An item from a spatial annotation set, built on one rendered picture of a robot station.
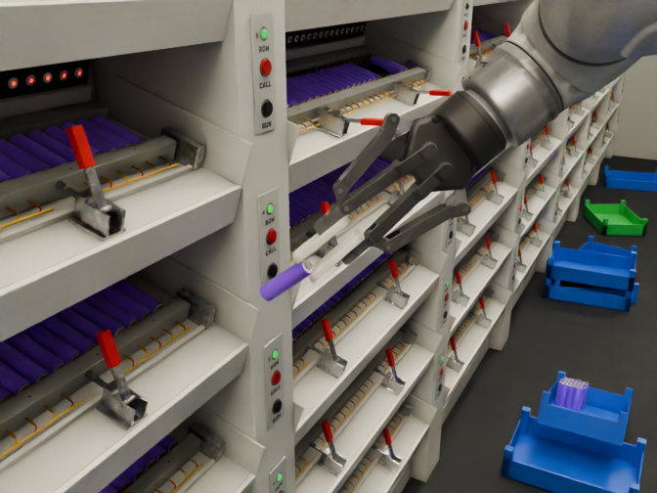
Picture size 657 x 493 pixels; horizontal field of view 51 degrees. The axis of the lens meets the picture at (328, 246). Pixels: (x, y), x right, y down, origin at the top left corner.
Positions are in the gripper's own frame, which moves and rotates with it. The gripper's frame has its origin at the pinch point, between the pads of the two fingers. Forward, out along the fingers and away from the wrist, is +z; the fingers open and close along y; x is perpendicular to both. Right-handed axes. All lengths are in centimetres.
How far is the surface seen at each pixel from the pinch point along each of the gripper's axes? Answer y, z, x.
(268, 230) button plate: 4.0, 5.0, -9.2
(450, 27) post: 3, -37, -63
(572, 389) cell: -96, -15, -100
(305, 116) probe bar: 10.2, -6.5, -25.5
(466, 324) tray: -70, -4, -119
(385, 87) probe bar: 4, -20, -48
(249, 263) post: 2.8, 8.6, -6.6
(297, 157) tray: 7.5, -2.6, -15.7
